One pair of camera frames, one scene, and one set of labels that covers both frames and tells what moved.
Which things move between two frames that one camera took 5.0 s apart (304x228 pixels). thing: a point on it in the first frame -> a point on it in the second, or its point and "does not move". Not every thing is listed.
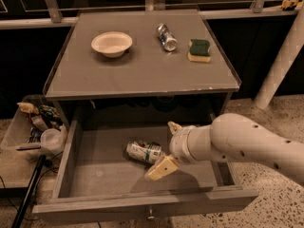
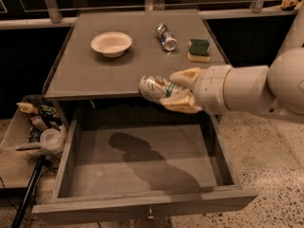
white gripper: x=177 y=144 -> x=209 y=88
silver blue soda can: x=167 y=40 does not move
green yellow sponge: x=199 y=50 does not move
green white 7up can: x=143 y=151 -> x=156 y=88
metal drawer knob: x=150 y=218 does not move
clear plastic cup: x=53 y=141 does not move
